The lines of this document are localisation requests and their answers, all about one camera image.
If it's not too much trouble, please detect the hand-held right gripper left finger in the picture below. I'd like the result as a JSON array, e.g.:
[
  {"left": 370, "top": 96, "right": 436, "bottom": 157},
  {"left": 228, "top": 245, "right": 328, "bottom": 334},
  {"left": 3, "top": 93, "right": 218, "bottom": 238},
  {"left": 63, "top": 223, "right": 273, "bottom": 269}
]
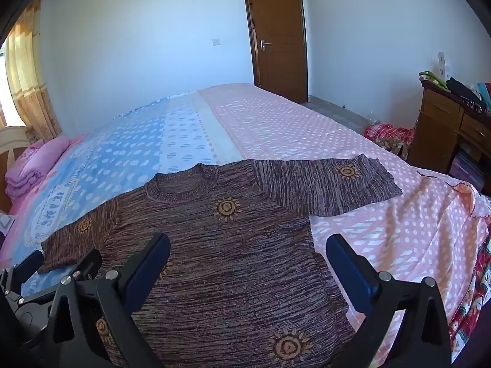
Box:
[{"left": 42, "top": 232, "right": 172, "bottom": 368}]

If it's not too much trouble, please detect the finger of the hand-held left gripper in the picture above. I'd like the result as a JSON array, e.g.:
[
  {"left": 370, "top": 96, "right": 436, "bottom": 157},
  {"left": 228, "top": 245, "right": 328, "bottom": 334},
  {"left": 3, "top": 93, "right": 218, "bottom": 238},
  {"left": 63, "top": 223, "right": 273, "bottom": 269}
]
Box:
[
  {"left": 8, "top": 250, "right": 45, "bottom": 297},
  {"left": 71, "top": 248, "right": 103, "bottom": 290}
]

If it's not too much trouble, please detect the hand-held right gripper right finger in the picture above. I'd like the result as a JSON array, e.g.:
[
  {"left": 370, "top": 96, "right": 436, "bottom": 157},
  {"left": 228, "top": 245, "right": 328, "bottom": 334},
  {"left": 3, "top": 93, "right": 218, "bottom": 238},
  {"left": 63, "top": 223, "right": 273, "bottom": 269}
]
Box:
[{"left": 325, "top": 233, "right": 452, "bottom": 368}]

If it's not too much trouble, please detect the brown knitted sweater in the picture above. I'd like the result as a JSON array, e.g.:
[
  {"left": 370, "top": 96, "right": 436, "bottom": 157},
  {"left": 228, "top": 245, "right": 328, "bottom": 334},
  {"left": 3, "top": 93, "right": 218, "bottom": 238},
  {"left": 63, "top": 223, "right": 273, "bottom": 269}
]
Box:
[{"left": 38, "top": 154, "right": 402, "bottom": 368}]

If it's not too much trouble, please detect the folded pink quilt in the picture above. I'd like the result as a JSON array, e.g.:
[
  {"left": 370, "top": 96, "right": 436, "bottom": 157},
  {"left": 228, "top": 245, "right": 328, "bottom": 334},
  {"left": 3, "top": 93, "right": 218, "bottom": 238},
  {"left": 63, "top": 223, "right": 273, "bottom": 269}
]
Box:
[{"left": 5, "top": 135, "right": 88, "bottom": 215}]

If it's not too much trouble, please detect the cream wooden headboard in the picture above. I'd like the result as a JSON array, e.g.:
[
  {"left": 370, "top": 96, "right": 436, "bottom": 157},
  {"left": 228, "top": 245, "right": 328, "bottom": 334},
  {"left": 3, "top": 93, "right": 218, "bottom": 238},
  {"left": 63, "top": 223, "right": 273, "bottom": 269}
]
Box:
[{"left": 0, "top": 126, "right": 32, "bottom": 211}]

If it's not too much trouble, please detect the colourful printed blanket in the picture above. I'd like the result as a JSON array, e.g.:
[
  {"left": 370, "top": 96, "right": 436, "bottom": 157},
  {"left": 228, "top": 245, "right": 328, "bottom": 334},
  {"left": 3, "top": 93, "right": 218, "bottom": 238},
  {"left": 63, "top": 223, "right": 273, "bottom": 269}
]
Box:
[{"left": 448, "top": 233, "right": 491, "bottom": 354}]

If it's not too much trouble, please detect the red patterned cloth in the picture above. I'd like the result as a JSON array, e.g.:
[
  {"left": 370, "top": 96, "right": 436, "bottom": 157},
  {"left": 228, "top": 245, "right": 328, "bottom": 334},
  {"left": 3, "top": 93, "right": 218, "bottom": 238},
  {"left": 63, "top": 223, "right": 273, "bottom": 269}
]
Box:
[{"left": 364, "top": 122, "right": 417, "bottom": 160}]

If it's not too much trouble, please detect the pink and blue dotted bedsheet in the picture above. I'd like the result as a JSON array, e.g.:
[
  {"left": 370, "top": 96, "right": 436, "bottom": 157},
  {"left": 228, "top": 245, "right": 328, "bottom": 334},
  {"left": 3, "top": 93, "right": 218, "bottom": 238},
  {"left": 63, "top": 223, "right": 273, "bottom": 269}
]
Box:
[{"left": 0, "top": 83, "right": 491, "bottom": 368}]

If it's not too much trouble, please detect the purple box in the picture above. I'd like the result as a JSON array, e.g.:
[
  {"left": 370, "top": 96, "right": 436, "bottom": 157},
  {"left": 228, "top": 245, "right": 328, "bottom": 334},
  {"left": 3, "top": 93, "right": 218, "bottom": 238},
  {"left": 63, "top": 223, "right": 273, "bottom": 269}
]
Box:
[{"left": 449, "top": 151, "right": 486, "bottom": 193}]

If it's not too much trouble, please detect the brown wooden desk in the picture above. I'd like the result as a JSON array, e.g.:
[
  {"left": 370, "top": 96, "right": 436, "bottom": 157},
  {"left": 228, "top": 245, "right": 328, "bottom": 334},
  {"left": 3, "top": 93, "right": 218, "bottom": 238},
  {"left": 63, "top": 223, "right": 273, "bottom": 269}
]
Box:
[{"left": 407, "top": 79, "right": 491, "bottom": 193}]

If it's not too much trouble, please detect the yellow patterned curtain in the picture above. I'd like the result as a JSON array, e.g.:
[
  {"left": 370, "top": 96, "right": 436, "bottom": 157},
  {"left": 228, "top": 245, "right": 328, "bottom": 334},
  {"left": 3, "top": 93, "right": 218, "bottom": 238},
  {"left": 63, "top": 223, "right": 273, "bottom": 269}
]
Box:
[{"left": 3, "top": 0, "right": 63, "bottom": 139}]

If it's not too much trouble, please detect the black cloth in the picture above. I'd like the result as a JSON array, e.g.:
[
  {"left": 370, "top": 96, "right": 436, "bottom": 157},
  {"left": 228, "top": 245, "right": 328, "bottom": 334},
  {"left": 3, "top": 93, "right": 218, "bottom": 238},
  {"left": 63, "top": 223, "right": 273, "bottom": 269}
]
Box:
[{"left": 446, "top": 77, "right": 485, "bottom": 109}]

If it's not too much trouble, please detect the brown wooden door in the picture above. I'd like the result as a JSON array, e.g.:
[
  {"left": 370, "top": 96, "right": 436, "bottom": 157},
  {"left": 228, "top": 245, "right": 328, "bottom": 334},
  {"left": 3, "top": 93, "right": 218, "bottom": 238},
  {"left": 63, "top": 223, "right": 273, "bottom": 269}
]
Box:
[{"left": 242, "top": 0, "right": 309, "bottom": 104}]

